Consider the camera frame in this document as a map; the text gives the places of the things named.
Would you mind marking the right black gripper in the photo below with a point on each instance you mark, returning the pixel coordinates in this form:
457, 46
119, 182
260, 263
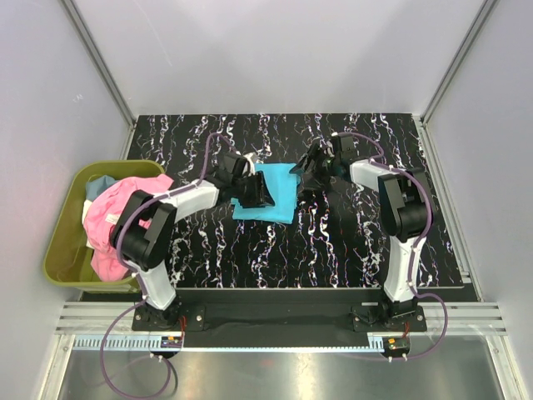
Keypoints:
316, 155

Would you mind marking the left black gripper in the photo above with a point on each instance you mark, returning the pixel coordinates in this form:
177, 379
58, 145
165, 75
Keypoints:
261, 197

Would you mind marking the cyan t shirt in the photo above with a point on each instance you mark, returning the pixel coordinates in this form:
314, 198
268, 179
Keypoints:
282, 186

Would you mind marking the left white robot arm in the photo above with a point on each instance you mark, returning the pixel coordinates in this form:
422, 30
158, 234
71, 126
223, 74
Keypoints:
142, 234

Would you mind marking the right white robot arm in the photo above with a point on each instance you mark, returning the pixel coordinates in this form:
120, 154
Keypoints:
407, 208

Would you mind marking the pink t shirt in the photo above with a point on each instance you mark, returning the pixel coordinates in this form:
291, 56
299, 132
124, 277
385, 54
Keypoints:
106, 210

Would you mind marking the grey blue t shirt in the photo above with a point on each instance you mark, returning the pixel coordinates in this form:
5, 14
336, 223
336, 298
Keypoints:
98, 186

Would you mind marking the white t shirt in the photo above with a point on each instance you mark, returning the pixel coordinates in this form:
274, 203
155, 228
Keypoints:
87, 215

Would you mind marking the left small circuit board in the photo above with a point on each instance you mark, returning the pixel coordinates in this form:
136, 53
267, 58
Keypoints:
171, 342

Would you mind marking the small circuit board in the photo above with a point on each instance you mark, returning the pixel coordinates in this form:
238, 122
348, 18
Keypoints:
171, 342
400, 344

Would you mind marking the right small circuit board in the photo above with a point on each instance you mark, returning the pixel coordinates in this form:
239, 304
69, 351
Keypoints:
400, 344

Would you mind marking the olive green plastic bin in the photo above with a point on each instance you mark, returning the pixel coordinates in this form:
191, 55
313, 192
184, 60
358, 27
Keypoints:
68, 259

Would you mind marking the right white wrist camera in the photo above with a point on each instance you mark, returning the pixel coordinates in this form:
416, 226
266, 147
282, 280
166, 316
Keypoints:
343, 147

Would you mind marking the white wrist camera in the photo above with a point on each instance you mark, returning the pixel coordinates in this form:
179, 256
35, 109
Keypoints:
239, 165
343, 147

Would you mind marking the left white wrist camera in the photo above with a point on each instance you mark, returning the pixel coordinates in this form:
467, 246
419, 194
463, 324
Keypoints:
239, 165

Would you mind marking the right aluminium corner post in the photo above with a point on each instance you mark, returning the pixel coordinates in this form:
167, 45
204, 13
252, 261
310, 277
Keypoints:
481, 18

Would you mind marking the aluminium corner post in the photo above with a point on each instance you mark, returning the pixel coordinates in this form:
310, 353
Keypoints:
84, 33
481, 18

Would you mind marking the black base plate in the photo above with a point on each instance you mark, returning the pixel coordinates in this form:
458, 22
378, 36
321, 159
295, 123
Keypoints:
344, 319

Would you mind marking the white slotted cable duct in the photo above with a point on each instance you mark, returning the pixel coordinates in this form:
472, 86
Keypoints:
117, 342

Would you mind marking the left aluminium corner post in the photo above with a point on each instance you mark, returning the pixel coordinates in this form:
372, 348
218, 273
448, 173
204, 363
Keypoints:
84, 33

